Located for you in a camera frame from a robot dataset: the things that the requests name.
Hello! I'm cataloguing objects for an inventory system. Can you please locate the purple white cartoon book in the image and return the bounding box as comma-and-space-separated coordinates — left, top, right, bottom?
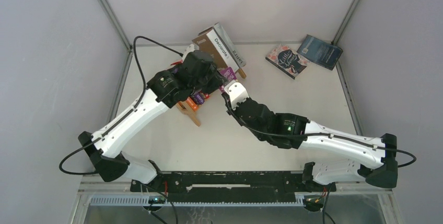
191, 92, 206, 105

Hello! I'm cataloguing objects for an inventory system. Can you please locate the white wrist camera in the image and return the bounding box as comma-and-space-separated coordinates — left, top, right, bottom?
223, 80, 250, 110
183, 43, 199, 57

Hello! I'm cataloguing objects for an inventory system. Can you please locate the orange Treehouse book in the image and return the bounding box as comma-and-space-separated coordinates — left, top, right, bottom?
186, 97, 199, 112

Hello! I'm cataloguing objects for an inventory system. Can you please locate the purple Treehouse book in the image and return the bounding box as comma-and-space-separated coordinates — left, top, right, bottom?
218, 67, 237, 93

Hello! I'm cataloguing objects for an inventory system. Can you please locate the wooden book rack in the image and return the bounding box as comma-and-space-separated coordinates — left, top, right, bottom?
176, 67, 247, 127

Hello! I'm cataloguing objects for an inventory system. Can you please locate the brown white Decorate book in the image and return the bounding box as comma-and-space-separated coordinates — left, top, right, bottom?
192, 27, 240, 73

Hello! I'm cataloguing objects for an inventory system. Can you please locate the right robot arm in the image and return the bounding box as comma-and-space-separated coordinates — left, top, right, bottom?
222, 92, 417, 191

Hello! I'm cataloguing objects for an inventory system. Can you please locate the grey ianra book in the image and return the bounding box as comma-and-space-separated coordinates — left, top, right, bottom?
213, 22, 246, 68

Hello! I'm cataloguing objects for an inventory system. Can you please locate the aluminium frame rail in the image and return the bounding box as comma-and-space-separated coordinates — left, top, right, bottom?
77, 170, 393, 206

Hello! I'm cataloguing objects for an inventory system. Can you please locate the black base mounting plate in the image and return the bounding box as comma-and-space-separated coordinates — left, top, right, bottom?
130, 171, 336, 204

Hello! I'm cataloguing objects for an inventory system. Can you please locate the dark blue book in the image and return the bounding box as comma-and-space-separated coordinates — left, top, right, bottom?
297, 34, 343, 70

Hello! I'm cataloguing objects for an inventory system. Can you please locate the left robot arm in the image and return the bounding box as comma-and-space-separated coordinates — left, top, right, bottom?
59, 45, 224, 191

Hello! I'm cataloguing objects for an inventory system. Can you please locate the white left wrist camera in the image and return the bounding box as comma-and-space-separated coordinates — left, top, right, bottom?
183, 43, 199, 57

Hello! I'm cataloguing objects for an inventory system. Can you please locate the dark floral book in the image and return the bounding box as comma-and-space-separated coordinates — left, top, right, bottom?
265, 44, 310, 79

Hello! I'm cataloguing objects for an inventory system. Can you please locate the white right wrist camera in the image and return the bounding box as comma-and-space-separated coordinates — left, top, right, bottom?
223, 80, 250, 110

